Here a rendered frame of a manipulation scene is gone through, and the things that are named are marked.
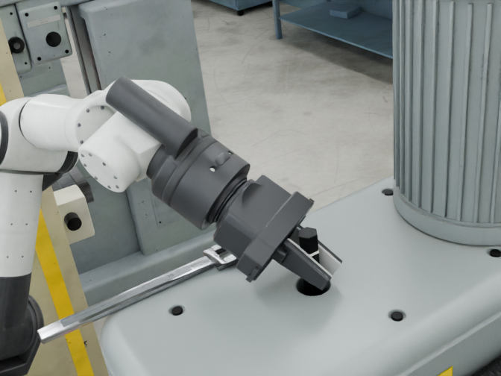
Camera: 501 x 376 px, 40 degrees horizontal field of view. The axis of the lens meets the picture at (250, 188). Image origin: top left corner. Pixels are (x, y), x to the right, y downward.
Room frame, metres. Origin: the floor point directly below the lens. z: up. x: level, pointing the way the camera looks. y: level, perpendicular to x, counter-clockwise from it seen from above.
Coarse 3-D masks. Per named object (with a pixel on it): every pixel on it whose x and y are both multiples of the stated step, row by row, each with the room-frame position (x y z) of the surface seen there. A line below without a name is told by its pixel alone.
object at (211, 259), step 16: (208, 256) 0.64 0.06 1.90; (176, 272) 0.62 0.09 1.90; (192, 272) 0.62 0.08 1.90; (144, 288) 0.60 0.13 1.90; (160, 288) 0.60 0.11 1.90; (96, 304) 0.58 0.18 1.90; (112, 304) 0.58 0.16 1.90; (128, 304) 0.58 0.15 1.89; (64, 320) 0.56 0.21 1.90; (80, 320) 0.56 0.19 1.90; (96, 320) 0.56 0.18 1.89; (48, 336) 0.54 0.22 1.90
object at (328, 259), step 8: (296, 232) 0.60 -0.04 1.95; (296, 240) 0.60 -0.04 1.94; (320, 248) 0.58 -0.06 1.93; (328, 248) 0.58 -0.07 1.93; (320, 256) 0.58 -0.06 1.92; (328, 256) 0.58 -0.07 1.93; (336, 256) 0.58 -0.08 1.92; (320, 264) 0.58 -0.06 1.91; (328, 264) 0.58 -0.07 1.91; (336, 264) 0.57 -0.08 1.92
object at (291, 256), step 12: (288, 240) 0.58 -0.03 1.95; (276, 252) 0.57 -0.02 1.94; (288, 252) 0.57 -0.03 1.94; (300, 252) 0.57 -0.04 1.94; (288, 264) 0.57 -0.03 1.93; (300, 264) 0.56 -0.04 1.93; (312, 264) 0.56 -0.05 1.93; (300, 276) 0.56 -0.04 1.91; (312, 276) 0.56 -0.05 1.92; (324, 276) 0.55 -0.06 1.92
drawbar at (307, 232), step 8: (304, 232) 0.58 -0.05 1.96; (312, 232) 0.58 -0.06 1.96; (304, 240) 0.57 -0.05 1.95; (312, 240) 0.57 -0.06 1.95; (304, 248) 0.57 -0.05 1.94; (312, 248) 0.57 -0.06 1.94; (312, 256) 0.57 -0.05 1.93; (304, 280) 0.57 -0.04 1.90; (304, 288) 0.57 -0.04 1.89; (312, 288) 0.57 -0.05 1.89
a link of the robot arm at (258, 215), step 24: (216, 144) 0.65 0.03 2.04; (192, 168) 0.61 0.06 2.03; (216, 168) 0.61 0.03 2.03; (240, 168) 0.62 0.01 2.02; (192, 192) 0.60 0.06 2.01; (216, 192) 0.60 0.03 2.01; (240, 192) 0.60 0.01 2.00; (264, 192) 0.62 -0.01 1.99; (288, 192) 0.63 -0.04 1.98; (192, 216) 0.60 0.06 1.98; (216, 216) 0.60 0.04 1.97; (240, 216) 0.58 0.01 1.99; (264, 216) 0.59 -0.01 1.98; (288, 216) 0.59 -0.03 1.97; (216, 240) 0.59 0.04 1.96; (240, 240) 0.57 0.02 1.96; (264, 240) 0.56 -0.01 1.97; (240, 264) 0.55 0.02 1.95; (264, 264) 0.54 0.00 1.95
